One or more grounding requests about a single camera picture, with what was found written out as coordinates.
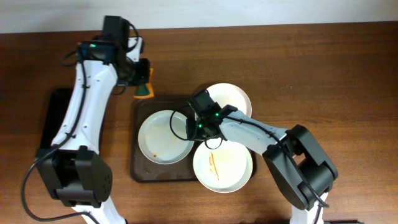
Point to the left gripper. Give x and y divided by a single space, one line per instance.
142 73

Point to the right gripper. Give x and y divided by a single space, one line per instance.
193 130

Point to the green and orange sponge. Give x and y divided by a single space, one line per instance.
145 90

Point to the cream white plate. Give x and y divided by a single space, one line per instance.
229 94

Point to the pale green plate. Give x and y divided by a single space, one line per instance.
222 166

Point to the pale blue plate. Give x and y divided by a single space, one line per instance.
162 137

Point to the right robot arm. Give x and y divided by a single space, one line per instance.
300 167

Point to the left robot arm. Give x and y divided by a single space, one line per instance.
71 168

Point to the brown serving tray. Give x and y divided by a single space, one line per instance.
142 170

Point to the black plastic tray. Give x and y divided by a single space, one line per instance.
55 113

